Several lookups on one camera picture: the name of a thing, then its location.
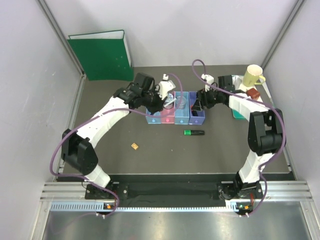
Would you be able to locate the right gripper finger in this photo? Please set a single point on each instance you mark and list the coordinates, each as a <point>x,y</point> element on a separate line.
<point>201,111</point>
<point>196,105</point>

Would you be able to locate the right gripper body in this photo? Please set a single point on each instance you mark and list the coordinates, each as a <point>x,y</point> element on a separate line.
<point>211,98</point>

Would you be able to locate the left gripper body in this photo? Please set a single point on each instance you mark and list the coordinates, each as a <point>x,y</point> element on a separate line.
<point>151,101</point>

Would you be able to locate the purple drawer box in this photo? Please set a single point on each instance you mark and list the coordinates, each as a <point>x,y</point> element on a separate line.
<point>192,95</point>

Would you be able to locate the light blue drawer box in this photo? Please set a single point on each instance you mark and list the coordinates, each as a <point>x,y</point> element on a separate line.
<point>182,116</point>

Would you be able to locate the clear paperclip jar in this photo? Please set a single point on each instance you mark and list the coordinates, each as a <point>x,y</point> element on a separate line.
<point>180,102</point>

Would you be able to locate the blue end drawer box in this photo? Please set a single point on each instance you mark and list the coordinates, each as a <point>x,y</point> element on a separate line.
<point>153,119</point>

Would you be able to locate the blue gel jar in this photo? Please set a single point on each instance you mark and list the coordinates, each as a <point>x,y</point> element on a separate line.
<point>169,97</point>

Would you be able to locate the pink drawer box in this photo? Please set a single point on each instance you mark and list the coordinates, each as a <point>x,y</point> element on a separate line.
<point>167,116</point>

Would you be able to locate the green highlighter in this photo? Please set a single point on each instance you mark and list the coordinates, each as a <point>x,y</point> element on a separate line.
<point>194,132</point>

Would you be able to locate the small yellow eraser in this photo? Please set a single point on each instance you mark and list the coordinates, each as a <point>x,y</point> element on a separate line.
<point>134,146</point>

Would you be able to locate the orange highlighter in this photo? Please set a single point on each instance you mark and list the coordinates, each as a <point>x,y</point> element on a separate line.
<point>196,113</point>

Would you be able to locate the black white marker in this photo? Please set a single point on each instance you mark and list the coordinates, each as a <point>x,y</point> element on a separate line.
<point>169,104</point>

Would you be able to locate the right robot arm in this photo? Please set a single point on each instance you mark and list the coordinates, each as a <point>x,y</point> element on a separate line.
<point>265,129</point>

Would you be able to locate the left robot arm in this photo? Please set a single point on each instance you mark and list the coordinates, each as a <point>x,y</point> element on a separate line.
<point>78,147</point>

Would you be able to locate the crumpled silver wrapper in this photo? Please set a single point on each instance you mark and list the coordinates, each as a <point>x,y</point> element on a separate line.
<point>237,80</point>

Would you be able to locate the red brown box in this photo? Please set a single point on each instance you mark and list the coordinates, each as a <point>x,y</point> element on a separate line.
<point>253,94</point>

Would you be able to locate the yellow mug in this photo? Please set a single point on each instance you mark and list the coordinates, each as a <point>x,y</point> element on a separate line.
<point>253,76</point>

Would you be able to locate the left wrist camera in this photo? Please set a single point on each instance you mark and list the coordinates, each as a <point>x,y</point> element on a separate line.
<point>165,86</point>

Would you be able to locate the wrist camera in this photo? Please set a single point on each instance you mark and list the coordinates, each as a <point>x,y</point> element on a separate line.
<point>209,81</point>
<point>165,86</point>

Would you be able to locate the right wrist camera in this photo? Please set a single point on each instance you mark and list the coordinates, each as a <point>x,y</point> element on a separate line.
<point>209,81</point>

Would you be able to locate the green ring binder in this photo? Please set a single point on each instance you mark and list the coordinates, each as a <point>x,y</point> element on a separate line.
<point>103,55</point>

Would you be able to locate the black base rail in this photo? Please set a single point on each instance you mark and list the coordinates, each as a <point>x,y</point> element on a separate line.
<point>169,194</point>

